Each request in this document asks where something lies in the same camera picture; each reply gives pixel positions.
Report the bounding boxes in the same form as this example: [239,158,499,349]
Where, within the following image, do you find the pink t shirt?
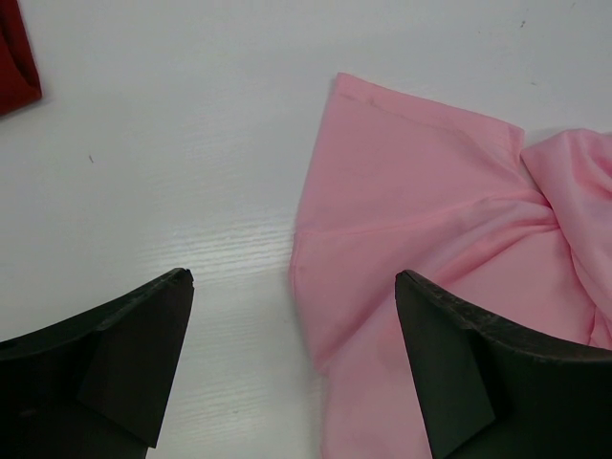
[290,74,611,458]

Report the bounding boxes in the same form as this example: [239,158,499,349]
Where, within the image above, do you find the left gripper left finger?
[1,268,194,458]

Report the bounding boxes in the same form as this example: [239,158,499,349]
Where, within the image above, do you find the dark red folded t shirt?
[0,0,42,117]

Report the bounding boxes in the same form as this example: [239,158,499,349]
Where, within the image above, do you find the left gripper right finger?
[395,271,611,458]

